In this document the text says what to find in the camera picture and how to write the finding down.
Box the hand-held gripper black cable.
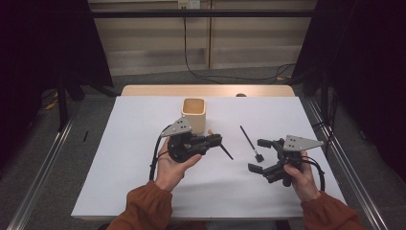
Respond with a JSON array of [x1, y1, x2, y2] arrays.
[[148, 124, 173, 181], [301, 155, 327, 193]]

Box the black pencil with orange end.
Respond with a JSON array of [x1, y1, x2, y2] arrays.
[[207, 128, 235, 161]]

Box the black metal stand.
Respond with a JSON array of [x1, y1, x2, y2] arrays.
[[320, 68, 329, 124], [56, 73, 70, 132]]

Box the person's left hand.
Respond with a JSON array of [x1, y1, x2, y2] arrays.
[[154, 137, 203, 193]]

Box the left hand-held gripper black cable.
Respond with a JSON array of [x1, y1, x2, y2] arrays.
[[148, 124, 173, 181]]

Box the black horizontal frame bar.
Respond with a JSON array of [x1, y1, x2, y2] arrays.
[[63, 9, 317, 19]]

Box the white wall socket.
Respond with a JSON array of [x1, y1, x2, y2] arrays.
[[177, 0, 201, 10]]

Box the black curtain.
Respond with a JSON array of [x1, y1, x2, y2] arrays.
[[291, 0, 406, 183], [0, 0, 114, 173]]

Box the person's right hand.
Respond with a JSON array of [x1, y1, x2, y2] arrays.
[[282, 151, 322, 203]]

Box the yellow floor object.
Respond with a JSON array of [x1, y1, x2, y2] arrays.
[[44, 99, 60, 111]]

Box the beige square pen holder cup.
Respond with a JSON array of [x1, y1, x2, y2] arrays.
[[180, 97, 207, 135]]

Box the aluminium floor rail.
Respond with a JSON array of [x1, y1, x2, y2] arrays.
[[305, 99, 389, 230], [6, 108, 80, 230]]

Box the black wall cable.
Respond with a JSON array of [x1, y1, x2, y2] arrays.
[[182, 8, 296, 84]]

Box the right hand-held gripper black cable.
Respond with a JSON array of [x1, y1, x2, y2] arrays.
[[301, 155, 327, 193]]

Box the black floor cables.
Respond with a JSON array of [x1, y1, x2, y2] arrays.
[[311, 119, 336, 161]]

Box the white table cover sheet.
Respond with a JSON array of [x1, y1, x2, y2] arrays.
[[70, 95, 350, 221]]

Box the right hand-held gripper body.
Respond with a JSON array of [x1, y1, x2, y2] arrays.
[[262, 134, 325, 188]]

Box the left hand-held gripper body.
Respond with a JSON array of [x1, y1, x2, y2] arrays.
[[160, 115, 208, 164]]

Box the black pen with square end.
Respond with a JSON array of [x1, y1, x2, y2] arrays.
[[239, 125, 265, 163]]

